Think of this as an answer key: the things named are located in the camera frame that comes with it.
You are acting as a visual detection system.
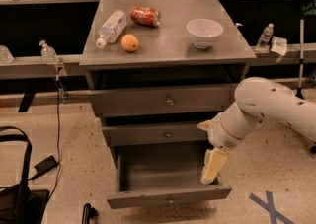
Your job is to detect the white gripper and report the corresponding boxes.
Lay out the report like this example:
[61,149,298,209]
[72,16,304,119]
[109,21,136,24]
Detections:
[197,112,237,185]

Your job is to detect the grey bottom drawer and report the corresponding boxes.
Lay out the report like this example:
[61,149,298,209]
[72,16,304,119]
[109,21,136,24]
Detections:
[108,141,231,209]

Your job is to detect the grey drawer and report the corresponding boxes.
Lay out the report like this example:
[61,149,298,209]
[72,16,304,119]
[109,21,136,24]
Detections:
[102,121,207,147]
[88,84,236,117]
[108,141,231,209]

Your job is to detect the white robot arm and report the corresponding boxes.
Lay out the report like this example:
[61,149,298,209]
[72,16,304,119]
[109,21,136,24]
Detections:
[197,77,316,185]

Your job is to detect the grey top drawer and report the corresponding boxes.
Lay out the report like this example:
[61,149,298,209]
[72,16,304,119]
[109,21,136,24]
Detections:
[88,84,236,117]

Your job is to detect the grey middle drawer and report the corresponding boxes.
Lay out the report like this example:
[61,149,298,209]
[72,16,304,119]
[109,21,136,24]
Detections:
[102,121,207,147]

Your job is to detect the grey wooden drawer cabinet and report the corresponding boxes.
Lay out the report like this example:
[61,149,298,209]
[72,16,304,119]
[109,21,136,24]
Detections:
[79,0,258,170]

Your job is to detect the black stand base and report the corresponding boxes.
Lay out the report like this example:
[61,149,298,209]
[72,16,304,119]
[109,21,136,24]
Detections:
[308,141,316,154]

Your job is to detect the white stand pole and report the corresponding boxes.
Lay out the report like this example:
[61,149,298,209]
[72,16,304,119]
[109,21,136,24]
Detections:
[296,6,305,99]

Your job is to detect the white ceramic bowl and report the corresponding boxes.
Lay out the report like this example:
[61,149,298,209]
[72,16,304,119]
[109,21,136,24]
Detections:
[187,19,223,49]

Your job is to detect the white paper packet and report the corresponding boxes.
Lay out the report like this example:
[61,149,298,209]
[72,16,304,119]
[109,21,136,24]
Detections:
[271,36,287,56]

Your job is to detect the small water bottle on ledge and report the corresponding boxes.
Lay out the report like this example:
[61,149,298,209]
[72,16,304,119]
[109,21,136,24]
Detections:
[255,23,274,51]

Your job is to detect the orange fruit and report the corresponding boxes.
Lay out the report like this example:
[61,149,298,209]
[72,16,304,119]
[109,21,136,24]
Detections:
[121,34,139,52]

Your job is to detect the red soda can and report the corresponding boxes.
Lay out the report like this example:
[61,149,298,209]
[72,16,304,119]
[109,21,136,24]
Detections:
[129,6,160,27]

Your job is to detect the black power adapter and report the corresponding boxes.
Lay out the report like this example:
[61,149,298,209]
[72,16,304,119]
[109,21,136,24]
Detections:
[34,155,58,176]

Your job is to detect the clear plastic water bottle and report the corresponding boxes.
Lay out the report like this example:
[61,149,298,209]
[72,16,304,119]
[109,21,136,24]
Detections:
[96,10,127,48]

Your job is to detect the clear hand sanitizer bottle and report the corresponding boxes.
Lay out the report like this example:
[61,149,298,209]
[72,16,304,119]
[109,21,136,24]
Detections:
[39,40,59,65]

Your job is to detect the black power cable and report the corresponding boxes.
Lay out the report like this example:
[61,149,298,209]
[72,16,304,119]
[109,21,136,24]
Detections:
[45,76,64,202]

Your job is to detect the black bag with strap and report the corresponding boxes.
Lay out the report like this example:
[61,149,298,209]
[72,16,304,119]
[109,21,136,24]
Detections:
[0,126,51,224]

